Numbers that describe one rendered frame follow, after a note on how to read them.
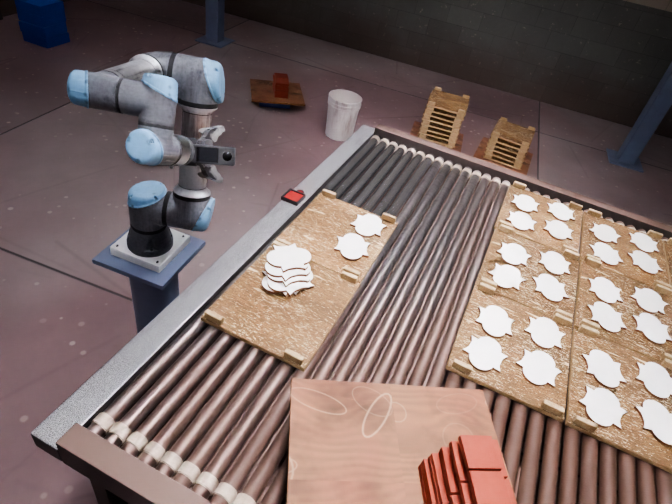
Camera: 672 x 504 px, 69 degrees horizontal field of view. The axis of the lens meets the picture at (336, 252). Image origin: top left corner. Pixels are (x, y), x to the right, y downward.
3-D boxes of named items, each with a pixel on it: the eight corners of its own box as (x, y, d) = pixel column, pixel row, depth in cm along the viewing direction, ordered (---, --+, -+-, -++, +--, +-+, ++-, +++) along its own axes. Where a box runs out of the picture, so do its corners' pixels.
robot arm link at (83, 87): (140, 42, 142) (62, 60, 99) (178, 50, 144) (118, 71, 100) (139, 83, 148) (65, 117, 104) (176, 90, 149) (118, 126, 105)
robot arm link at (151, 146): (156, 127, 102) (152, 168, 103) (185, 132, 112) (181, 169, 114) (124, 121, 103) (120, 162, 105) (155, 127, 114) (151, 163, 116)
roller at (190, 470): (169, 487, 112) (168, 478, 109) (416, 156, 256) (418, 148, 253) (186, 498, 111) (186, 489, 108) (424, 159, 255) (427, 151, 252)
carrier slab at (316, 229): (271, 247, 175) (271, 243, 174) (320, 195, 205) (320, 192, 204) (359, 285, 167) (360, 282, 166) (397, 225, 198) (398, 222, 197)
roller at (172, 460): (151, 477, 113) (149, 467, 110) (407, 153, 257) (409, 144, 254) (168, 487, 112) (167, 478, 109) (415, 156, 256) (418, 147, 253)
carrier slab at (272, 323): (200, 320, 145) (200, 316, 144) (271, 247, 175) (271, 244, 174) (304, 372, 137) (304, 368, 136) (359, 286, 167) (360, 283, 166)
